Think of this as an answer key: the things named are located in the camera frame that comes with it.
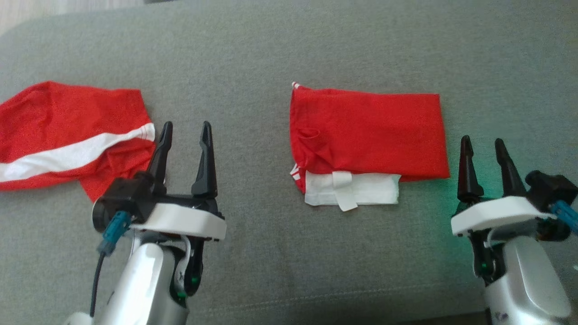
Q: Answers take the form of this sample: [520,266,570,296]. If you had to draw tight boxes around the left camera blue-plug cable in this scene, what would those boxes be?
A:
[63,211,132,325]

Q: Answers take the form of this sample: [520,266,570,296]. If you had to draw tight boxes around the red shorts white stripe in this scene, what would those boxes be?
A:
[0,81,166,203]

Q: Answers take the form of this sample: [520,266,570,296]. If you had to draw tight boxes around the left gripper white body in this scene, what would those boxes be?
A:
[135,195,227,241]

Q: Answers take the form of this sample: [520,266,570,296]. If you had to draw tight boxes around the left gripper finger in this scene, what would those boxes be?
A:
[147,121,173,195]
[191,121,218,200]

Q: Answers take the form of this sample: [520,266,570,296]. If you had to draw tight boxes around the right camera blue-plug cable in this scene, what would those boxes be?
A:
[551,200,578,236]

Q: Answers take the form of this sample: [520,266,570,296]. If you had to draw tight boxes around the grey fabric sofa seat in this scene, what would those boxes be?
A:
[0,0,578,325]

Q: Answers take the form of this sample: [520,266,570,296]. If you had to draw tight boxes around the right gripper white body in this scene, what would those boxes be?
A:
[451,195,558,237]

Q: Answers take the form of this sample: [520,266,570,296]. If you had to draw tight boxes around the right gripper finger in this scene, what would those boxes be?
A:
[494,139,527,198]
[457,135,485,202]

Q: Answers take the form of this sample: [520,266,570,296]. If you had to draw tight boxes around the red basketball jersey white sleeves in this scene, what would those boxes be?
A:
[289,82,451,212]

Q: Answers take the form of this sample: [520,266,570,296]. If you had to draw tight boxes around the camera blue-plug cable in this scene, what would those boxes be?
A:
[551,200,578,236]
[63,211,132,325]

